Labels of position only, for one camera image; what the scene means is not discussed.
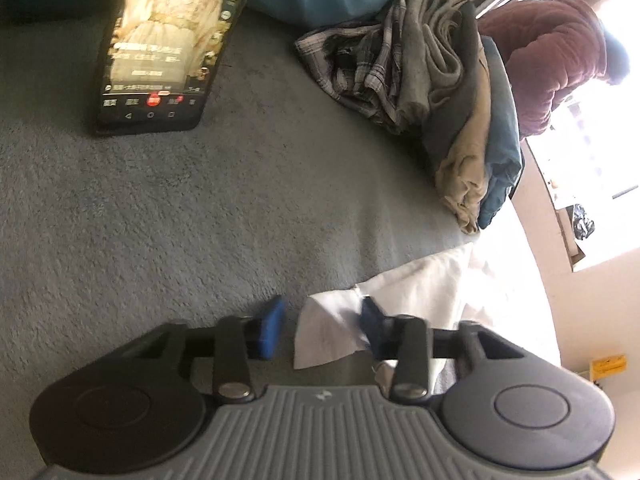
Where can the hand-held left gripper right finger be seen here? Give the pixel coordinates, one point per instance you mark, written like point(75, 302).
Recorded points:
point(371, 321)

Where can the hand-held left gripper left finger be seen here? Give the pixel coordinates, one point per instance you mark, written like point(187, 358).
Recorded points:
point(270, 330)

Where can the white shirt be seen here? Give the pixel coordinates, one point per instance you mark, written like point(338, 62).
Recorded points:
point(450, 280)

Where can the grey blanket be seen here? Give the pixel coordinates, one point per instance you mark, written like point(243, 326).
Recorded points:
point(150, 210)

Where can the folded beige pants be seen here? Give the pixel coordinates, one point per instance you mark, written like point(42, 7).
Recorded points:
point(465, 175)

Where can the dark crumpled bag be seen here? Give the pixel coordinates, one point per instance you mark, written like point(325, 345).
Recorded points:
point(582, 222)

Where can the folded blue jeans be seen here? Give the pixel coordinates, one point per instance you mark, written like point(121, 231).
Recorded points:
point(502, 125)

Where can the folded plaid shirt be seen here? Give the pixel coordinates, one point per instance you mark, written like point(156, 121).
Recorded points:
point(360, 75)

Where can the folded dark grey garment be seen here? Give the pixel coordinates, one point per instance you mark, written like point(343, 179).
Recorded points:
point(462, 85)

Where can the window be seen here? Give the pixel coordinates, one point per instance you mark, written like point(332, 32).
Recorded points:
point(600, 150)

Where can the black smartphone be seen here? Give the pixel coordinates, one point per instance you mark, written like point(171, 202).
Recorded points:
point(165, 35)

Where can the yellow sign on wall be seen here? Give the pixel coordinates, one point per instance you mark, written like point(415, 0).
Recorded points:
point(609, 366)

